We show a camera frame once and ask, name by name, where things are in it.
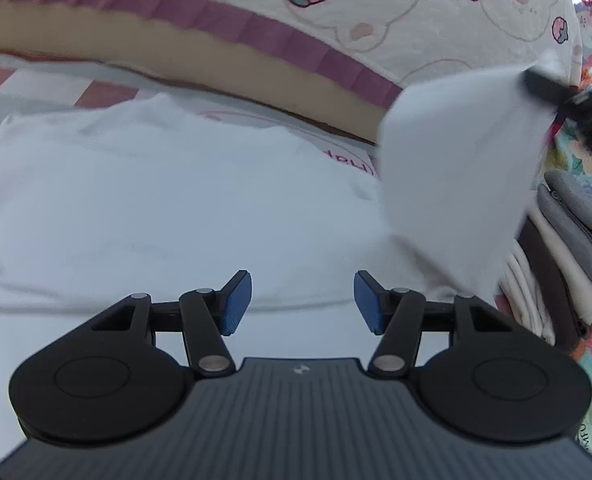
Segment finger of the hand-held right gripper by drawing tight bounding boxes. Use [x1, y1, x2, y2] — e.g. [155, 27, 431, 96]
[523, 67, 579, 108]

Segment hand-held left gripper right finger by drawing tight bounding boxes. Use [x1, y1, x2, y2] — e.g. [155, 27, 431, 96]
[353, 269, 509, 378]

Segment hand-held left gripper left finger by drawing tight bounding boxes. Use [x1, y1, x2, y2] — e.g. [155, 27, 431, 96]
[88, 269, 253, 378]

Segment white garment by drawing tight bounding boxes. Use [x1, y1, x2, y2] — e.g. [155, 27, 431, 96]
[0, 50, 571, 313]

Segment folded cream garment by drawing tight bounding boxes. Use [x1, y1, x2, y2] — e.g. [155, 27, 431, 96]
[526, 205, 592, 326]
[498, 247, 556, 343]

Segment bear print bed bumper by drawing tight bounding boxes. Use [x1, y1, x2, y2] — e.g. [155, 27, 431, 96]
[0, 0, 584, 111]

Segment tan padded bed rail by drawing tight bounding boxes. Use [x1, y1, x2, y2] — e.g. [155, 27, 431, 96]
[0, 0, 384, 146]

